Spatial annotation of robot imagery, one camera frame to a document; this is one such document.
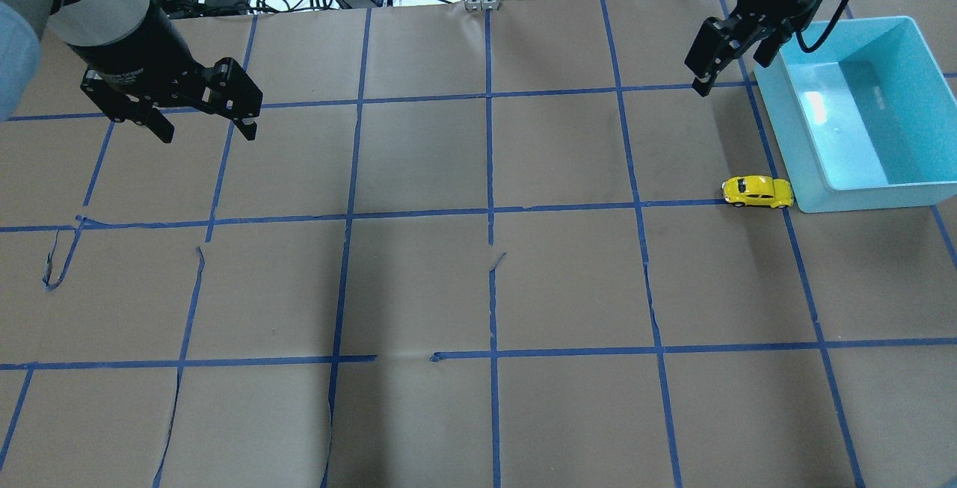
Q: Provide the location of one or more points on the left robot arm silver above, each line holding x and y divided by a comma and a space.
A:
76, 22

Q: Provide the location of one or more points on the turquoise plastic bin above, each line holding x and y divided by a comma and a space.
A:
867, 121

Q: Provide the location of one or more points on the yellow beetle toy car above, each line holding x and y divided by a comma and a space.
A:
757, 191

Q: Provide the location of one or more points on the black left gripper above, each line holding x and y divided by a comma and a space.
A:
144, 47

